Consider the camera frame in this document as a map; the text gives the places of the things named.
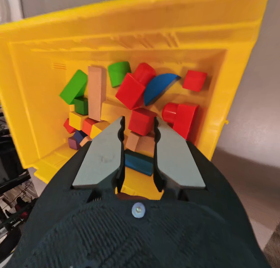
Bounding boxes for red two-stud plastic brick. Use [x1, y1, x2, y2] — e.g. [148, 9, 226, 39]
[162, 102, 199, 140]

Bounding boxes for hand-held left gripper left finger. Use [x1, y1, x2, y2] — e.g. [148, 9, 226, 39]
[72, 116, 126, 193]

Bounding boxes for pile of coloured wooden blocks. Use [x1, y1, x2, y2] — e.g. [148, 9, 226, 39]
[59, 61, 157, 177]

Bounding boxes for small red wooden cube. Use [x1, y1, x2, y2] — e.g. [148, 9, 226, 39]
[63, 118, 77, 134]

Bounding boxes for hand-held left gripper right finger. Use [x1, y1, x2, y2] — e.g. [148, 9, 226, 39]
[153, 117, 206, 193]

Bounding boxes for yellow plastic bin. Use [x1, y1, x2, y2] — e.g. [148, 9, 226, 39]
[0, 0, 272, 200]

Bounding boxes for blue half-round wooden piece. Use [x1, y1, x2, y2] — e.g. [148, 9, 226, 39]
[143, 73, 181, 107]

